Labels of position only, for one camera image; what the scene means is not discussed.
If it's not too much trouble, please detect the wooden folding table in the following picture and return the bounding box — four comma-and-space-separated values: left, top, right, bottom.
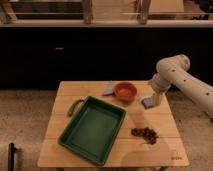
38, 81, 189, 168

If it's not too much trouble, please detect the bunch of red grapes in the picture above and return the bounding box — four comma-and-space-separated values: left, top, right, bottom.
131, 127, 158, 145

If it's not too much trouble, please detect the blue sponge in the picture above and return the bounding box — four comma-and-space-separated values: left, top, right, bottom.
141, 97, 154, 109

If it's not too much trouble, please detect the green pepper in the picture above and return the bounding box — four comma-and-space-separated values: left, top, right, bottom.
67, 99, 84, 117

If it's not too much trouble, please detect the dark counter cabinet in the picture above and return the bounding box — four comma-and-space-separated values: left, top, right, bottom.
0, 24, 213, 89

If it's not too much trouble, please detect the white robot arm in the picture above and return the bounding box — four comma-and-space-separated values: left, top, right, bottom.
149, 54, 213, 117

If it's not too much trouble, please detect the orange bowl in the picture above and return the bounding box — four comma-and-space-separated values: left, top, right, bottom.
114, 82, 137, 102

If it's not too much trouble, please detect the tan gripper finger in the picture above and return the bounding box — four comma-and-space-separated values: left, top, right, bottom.
153, 93, 163, 107

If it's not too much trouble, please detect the green rectangular tray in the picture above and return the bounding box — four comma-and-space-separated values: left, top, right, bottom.
58, 96, 126, 166

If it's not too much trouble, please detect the black pole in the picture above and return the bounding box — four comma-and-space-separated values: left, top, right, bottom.
8, 143, 16, 171

